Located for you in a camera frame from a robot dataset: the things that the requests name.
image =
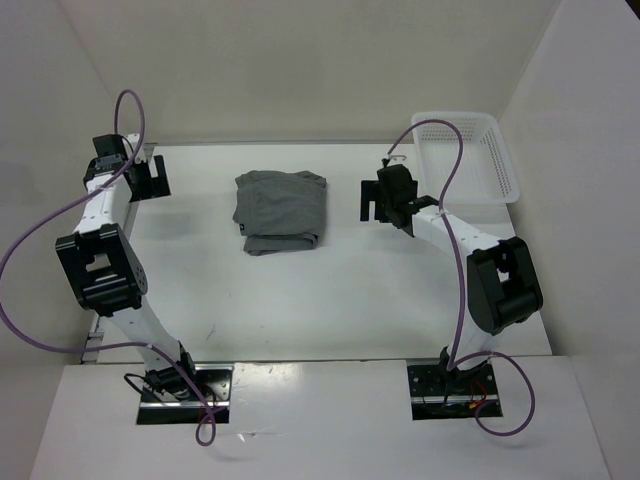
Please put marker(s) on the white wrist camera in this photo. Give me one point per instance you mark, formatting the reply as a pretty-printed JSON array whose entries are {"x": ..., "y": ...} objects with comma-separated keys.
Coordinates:
[
  {"x": 142, "y": 149},
  {"x": 388, "y": 159}
]

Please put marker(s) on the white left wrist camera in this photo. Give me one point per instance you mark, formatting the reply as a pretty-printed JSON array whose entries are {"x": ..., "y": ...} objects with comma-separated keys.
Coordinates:
[{"x": 142, "y": 149}]

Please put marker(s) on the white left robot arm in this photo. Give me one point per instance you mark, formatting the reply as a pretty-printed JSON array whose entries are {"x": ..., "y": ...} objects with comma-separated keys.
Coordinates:
[{"x": 162, "y": 354}]

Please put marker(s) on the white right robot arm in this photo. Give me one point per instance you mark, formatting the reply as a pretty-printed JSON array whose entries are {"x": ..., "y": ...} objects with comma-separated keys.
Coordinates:
[{"x": 499, "y": 283}]

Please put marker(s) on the black mounting plate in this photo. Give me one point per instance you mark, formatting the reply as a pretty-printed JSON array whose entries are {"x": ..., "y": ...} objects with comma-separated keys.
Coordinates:
[
  {"x": 440, "y": 395},
  {"x": 155, "y": 408}
]

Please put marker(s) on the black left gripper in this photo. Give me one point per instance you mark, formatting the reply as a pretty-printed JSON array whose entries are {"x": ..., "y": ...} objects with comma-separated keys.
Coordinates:
[{"x": 156, "y": 186}]

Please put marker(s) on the grey shorts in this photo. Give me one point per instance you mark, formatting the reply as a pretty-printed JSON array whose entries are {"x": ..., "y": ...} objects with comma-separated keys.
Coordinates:
[{"x": 280, "y": 212}]

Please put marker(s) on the white plastic basket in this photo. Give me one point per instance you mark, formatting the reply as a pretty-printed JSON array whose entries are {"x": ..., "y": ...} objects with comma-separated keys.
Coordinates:
[{"x": 472, "y": 145}]

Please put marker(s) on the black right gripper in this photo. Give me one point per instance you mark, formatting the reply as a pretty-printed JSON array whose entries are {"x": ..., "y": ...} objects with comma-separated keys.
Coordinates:
[{"x": 371, "y": 191}]

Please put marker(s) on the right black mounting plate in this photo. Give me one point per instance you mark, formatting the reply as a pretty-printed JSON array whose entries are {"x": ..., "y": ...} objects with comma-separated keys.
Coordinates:
[{"x": 440, "y": 395}]

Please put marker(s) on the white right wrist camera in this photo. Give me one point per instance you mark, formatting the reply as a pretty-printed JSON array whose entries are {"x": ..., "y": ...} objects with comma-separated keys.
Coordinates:
[{"x": 388, "y": 159}]

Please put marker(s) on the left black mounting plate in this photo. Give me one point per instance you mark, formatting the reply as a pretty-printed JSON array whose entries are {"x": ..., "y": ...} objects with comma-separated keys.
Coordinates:
[{"x": 155, "y": 408}]

